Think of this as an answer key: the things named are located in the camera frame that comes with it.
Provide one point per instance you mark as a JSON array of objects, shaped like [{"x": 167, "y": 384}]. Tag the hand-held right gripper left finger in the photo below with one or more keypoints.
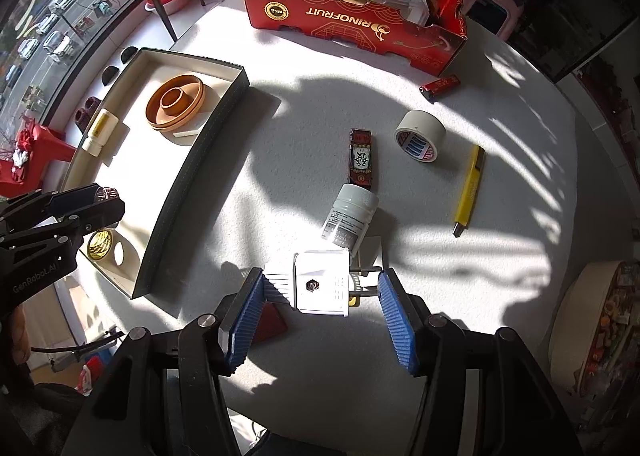
[{"x": 245, "y": 321}]

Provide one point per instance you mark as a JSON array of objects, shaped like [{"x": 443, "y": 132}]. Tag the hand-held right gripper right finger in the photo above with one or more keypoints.
[{"x": 397, "y": 321}]

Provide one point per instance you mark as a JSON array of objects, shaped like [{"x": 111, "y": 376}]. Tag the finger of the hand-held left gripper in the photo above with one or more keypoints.
[
  {"x": 105, "y": 216},
  {"x": 65, "y": 201}
]

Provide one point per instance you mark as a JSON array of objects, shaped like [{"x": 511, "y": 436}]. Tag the white tape roll gold label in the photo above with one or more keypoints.
[{"x": 100, "y": 243}]

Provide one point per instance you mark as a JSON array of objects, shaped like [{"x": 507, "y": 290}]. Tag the grey tray box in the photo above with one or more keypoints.
[{"x": 140, "y": 160}]

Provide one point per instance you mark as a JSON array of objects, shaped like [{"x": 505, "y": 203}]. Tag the white bottle yellow label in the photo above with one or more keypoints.
[{"x": 102, "y": 128}]

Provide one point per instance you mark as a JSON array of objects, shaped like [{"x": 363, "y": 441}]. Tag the white power adapter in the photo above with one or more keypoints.
[{"x": 320, "y": 286}]

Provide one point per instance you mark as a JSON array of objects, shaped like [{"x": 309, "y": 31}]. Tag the large white bottle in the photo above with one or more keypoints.
[{"x": 347, "y": 218}]

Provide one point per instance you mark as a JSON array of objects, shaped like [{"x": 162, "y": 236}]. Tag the brown round dish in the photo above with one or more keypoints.
[{"x": 187, "y": 100}]

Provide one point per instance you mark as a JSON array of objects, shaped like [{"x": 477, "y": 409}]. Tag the yellow utility knife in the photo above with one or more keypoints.
[{"x": 469, "y": 191}]

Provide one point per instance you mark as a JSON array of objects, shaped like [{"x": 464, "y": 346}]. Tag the small red patterned box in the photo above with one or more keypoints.
[{"x": 362, "y": 158}]

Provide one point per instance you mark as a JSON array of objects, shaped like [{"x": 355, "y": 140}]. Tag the person's left hand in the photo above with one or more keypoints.
[{"x": 12, "y": 341}]

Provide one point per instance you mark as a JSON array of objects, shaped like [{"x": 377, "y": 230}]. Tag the yellow black blade pack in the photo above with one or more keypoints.
[{"x": 355, "y": 303}]

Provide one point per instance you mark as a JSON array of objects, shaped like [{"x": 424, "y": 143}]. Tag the red plastic stool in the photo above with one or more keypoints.
[{"x": 35, "y": 135}]

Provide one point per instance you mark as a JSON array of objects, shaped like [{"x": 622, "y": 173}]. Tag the small white box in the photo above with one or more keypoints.
[{"x": 372, "y": 248}]

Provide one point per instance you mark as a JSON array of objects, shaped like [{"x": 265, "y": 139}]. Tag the dark red slipper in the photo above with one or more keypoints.
[
  {"x": 92, "y": 104},
  {"x": 83, "y": 118}
]

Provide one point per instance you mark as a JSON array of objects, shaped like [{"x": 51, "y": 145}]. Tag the black slipper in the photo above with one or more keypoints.
[
  {"x": 129, "y": 54},
  {"x": 111, "y": 76}
]

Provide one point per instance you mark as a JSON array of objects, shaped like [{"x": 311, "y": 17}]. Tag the row of parked cars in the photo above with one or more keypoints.
[{"x": 55, "y": 43}]

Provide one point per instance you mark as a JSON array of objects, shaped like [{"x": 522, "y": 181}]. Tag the beige round basket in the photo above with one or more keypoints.
[{"x": 570, "y": 326}]

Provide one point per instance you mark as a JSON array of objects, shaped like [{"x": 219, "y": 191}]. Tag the white tape roll striped core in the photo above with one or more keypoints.
[{"x": 425, "y": 128}]

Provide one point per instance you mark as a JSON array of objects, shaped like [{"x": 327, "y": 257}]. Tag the red lighter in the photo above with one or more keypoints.
[{"x": 442, "y": 85}]

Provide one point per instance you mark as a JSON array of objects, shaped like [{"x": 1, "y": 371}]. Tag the red cardboard box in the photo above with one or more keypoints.
[{"x": 340, "y": 20}]

